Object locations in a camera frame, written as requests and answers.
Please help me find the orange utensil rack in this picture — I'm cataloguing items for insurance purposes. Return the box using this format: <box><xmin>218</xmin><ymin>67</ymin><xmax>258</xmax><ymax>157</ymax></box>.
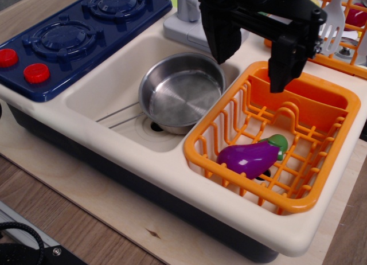
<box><xmin>311</xmin><ymin>0</ymin><xmax>366</xmax><ymax>79</ymax></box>

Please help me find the cream toy kitchen sink unit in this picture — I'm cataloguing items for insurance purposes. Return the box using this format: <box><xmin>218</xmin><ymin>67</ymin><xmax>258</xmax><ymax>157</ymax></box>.
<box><xmin>1</xmin><ymin>21</ymin><xmax>366</xmax><ymax>257</ymax></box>

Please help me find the light wooden base board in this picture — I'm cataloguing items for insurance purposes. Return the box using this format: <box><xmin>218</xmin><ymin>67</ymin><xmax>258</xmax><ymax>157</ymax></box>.
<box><xmin>0</xmin><ymin>0</ymin><xmax>367</xmax><ymax>265</ymax></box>

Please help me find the red stove knob left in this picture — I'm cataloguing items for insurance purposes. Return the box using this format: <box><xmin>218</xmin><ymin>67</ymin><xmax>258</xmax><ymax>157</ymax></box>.
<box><xmin>0</xmin><ymin>49</ymin><xmax>19</xmax><ymax>68</ymax></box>

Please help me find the purple toy eggplant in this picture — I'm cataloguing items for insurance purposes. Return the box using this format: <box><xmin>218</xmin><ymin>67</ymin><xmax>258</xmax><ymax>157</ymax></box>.
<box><xmin>216</xmin><ymin>134</ymin><xmax>288</xmax><ymax>180</ymax></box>

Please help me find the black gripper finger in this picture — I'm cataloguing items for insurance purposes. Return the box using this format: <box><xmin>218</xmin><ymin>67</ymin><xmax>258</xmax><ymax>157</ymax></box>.
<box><xmin>268</xmin><ymin>35</ymin><xmax>315</xmax><ymax>93</ymax></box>
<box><xmin>202</xmin><ymin>14</ymin><xmax>241</xmax><ymax>64</ymax></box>

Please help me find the red stove knob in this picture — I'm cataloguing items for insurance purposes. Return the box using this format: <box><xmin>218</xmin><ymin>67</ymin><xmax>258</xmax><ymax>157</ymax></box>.
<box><xmin>23</xmin><ymin>63</ymin><xmax>50</xmax><ymax>84</ymax></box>
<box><xmin>0</xmin><ymin>49</ymin><xmax>19</xmax><ymax>68</ymax></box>

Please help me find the blue toy stove top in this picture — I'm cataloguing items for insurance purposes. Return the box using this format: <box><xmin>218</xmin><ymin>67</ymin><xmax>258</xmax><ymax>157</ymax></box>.
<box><xmin>1</xmin><ymin>0</ymin><xmax>172</xmax><ymax>102</ymax></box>

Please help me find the orange plastic dish rack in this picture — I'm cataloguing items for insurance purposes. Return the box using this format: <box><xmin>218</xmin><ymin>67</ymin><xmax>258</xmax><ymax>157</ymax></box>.
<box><xmin>183</xmin><ymin>61</ymin><xmax>361</xmax><ymax>215</ymax></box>

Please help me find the silver metal pan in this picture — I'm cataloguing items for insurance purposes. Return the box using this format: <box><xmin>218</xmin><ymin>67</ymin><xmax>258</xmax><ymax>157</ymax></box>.
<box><xmin>138</xmin><ymin>52</ymin><xmax>227</xmax><ymax>135</ymax></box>

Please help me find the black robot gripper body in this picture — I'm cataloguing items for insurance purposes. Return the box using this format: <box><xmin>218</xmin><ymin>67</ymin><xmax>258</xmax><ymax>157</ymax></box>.
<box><xmin>199</xmin><ymin>0</ymin><xmax>327</xmax><ymax>40</ymax></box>

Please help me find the white plastic spatula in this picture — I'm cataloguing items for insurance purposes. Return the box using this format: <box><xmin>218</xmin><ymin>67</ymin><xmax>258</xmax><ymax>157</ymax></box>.
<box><xmin>320</xmin><ymin>0</ymin><xmax>345</xmax><ymax>56</ymax></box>

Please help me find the red stove knob right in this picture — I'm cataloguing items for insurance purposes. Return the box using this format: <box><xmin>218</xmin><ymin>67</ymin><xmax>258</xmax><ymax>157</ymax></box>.
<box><xmin>23</xmin><ymin>63</ymin><xmax>50</xmax><ymax>84</ymax></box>

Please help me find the grey toy faucet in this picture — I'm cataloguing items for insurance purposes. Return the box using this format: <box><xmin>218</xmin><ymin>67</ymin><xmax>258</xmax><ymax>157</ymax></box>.
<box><xmin>163</xmin><ymin>0</ymin><xmax>249</xmax><ymax>53</ymax></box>

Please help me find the black cable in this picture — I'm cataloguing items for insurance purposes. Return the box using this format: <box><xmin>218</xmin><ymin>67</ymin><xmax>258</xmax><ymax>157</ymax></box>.
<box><xmin>0</xmin><ymin>221</ymin><xmax>45</xmax><ymax>265</ymax></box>

